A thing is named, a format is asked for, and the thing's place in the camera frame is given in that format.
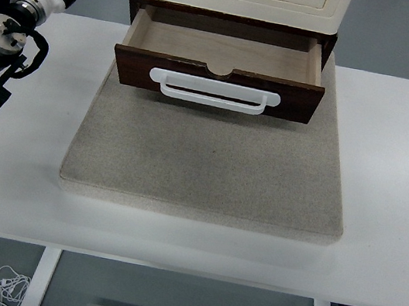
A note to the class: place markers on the dark wood drawer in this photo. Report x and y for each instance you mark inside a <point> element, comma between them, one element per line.
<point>294,75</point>

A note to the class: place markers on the dark wood drawer housing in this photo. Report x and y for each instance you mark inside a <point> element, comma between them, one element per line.
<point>236,26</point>

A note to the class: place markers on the beige fabric pad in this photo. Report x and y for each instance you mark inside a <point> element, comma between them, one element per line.
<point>144,150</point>

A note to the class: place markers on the white table leg left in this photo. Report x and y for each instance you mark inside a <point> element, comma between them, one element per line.
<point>42,277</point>

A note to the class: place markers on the white drawer handle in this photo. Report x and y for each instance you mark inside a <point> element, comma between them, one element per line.
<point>214,93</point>

